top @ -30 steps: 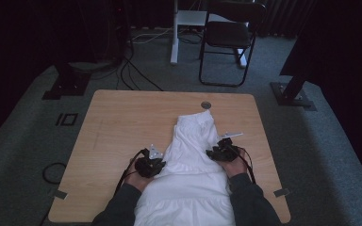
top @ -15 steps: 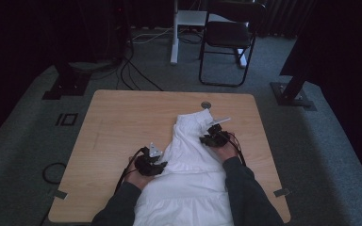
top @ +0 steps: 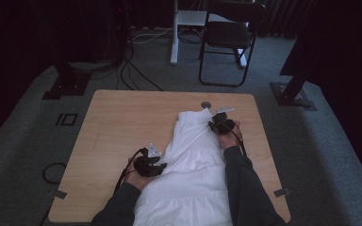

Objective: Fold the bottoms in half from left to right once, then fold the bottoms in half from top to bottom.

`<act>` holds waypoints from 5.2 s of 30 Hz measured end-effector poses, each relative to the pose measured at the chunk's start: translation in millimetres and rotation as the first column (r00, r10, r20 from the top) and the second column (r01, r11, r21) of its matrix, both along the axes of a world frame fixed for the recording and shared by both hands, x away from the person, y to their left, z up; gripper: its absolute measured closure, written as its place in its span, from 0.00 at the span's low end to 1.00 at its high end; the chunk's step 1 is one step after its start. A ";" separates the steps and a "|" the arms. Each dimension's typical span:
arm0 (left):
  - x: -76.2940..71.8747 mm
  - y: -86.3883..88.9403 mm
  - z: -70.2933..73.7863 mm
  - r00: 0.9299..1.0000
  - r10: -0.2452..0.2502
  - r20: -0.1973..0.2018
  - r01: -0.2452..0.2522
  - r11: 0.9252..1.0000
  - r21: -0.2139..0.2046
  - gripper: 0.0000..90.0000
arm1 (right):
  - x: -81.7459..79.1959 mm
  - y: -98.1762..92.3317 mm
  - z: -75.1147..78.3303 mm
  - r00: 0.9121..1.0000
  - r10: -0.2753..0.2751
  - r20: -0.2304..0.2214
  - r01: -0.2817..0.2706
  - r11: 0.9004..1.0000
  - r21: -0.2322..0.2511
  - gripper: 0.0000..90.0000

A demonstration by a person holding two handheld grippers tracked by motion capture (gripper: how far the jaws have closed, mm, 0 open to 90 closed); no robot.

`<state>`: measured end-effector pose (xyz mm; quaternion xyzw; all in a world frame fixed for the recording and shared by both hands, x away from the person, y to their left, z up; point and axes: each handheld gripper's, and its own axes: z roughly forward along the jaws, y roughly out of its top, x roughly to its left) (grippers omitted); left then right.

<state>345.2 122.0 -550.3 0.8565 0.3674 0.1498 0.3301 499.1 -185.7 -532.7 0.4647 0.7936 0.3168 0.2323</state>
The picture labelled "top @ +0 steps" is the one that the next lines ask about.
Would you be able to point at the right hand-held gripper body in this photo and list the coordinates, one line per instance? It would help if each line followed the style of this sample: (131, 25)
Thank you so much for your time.
(224, 124)

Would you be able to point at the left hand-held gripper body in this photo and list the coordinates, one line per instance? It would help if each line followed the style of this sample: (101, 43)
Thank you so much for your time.
(144, 166)

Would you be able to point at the white skirt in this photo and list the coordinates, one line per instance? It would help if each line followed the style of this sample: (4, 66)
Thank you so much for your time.
(191, 163)

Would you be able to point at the person's left hand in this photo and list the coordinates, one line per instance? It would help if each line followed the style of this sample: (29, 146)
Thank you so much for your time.
(135, 180)

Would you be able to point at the person's right hand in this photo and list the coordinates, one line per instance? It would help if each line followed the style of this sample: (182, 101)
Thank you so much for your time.
(227, 141)

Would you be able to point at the grey table grommet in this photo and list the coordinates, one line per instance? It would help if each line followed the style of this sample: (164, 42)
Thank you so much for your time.
(205, 104)

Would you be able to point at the grey tape piece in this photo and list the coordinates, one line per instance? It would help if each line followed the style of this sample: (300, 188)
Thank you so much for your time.
(281, 192)
(60, 194)

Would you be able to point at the black folding chair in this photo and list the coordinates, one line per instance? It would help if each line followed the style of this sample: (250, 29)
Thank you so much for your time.
(229, 34)

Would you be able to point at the black floor tape mark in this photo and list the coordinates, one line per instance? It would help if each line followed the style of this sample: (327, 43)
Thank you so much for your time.
(58, 120)

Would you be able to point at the black stand base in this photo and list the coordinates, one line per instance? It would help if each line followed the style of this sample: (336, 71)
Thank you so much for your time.
(66, 86)

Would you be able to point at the dark curtain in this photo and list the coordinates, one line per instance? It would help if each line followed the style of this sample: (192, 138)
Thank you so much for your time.
(283, 15)

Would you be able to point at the black stand with base plate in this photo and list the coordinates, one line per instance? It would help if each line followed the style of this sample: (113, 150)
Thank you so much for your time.
(290, 95)

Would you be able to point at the white desk frame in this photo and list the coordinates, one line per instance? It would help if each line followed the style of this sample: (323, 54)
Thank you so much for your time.
(175, 47)

